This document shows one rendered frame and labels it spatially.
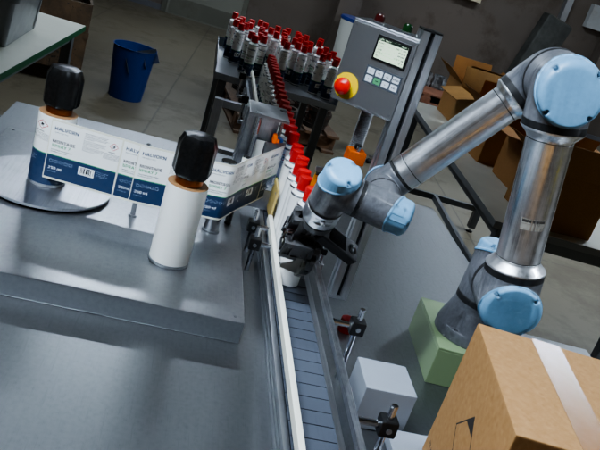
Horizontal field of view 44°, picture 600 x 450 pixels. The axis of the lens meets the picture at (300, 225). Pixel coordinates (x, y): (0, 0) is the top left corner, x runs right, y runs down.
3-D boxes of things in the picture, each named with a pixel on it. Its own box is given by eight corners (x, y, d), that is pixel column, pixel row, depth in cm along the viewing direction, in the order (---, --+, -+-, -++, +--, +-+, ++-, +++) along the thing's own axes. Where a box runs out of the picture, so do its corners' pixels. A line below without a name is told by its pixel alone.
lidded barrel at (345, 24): (363, 75, 1038) (380, 24, 1012) (368, 83, 983) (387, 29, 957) (323, 62, 1030) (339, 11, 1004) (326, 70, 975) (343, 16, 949)
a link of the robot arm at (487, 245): (504, 293, 167) (529, 240, 163) (515, 320, 155) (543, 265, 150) (454, 276, 167) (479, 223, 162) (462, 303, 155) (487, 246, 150)
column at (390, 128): (326, 287, 186) (419, 25, 162) (343, 292, 187) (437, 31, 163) (329, 296, 182) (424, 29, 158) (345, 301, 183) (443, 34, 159)
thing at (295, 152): (267, 212, 207) (288, 145, 200) (285, 217, 208) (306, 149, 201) (268, 220, 202) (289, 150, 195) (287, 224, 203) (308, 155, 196)
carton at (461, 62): (421, 103, 503) (441, 49, 490) (481, 120, 510) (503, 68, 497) (435, 118, 467) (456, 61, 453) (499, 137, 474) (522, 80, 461)
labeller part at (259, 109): (248, 101, 209) (249, 98, 208) (286, 112, 211) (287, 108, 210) (249, 114, 196) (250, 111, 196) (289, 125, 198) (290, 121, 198)
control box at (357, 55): (345, 95, 180) (370, 17, 173) (407, 120, 174) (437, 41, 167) (327, 96, 172) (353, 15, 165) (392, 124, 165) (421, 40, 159)
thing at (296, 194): (272, 244, 188) (295, 170, 181) (292, 249, 189) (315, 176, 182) (273, 253, 183) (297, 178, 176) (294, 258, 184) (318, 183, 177)
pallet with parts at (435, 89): (453, 102, 1055) (461, 80, 1044) (465, 115, 983) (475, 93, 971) (378, 79, 1040) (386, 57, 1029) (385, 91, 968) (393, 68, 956)
